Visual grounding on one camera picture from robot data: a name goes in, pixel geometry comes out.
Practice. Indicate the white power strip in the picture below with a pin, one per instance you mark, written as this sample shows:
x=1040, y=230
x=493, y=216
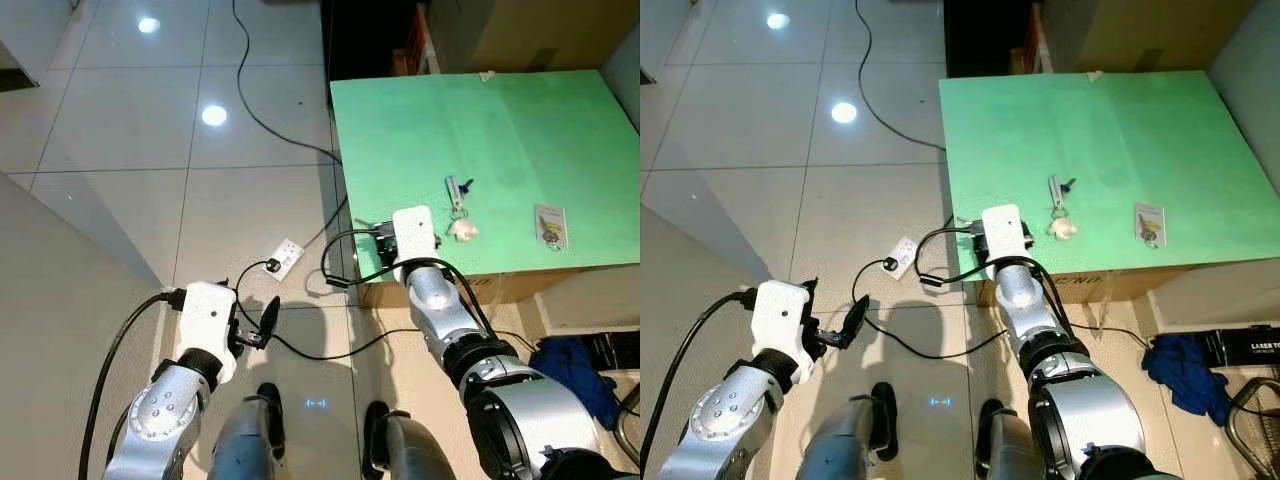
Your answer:
x=905, y=257
x=287, y=258

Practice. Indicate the grey robot right leg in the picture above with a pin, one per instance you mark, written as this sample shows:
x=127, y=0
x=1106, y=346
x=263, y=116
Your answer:
x=410, y=450
x=1010, y=450

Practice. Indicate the key with card tag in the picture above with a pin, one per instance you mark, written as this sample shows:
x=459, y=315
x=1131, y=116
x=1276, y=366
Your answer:
x=1150, y=220
x=550, y=222

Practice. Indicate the green table cover sheet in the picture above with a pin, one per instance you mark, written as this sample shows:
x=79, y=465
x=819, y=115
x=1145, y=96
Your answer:
x=520, y=140
x=1120, y=130

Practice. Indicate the blue cloth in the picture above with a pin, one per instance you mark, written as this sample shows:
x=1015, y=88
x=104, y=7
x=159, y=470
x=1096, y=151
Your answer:
x=1185, y=375
x=575, y=375

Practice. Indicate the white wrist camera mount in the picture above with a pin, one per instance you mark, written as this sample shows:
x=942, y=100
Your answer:
x=205, y=325
x=415, y=232
x=780, y=325
x=1005, y=230

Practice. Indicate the large plain cardboard box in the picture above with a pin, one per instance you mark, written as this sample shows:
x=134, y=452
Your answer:
x=1140, y=30
x=540, y=30

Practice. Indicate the black furniture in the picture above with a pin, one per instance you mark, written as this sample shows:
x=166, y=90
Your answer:
x=985, y=35
x=370, y=35

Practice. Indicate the brown printed cardboard box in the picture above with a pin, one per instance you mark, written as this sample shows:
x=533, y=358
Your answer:
x=1130, y=285
x=520, y=285

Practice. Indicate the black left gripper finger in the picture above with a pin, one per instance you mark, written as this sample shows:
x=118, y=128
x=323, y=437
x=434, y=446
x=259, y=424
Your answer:
x=270, y=320
x=810, y=289
x=857, y=320

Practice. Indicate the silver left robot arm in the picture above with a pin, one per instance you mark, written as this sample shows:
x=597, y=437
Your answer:
x=735, y=420
x=160, y=420

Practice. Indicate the grey robot leg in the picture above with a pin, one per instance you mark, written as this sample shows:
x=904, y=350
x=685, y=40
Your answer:
x=1010, y=450
x=410, y=450
x=245, y=445
x=850, y=440

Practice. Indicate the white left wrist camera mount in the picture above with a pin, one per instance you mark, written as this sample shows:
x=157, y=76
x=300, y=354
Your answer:
x=780, y=325
x=205, y=325

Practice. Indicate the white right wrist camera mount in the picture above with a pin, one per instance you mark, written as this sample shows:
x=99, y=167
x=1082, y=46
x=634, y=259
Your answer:
x=1005, y=230
x=415, y=232

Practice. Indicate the grey robot left leg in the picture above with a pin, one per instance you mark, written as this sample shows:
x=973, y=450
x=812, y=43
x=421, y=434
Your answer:
x=850, y=440
x=245, y=445

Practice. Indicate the keys with white charm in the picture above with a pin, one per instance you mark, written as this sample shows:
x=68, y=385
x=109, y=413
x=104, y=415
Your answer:
x=1062, y=229
x=462, y=230

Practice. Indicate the black printed box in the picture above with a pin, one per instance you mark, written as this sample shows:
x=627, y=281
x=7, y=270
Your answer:
x=1245, y=347
x=618, y=350

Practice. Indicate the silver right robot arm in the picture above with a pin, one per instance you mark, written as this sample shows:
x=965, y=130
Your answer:
x=1090, y=410
x=520, y=410

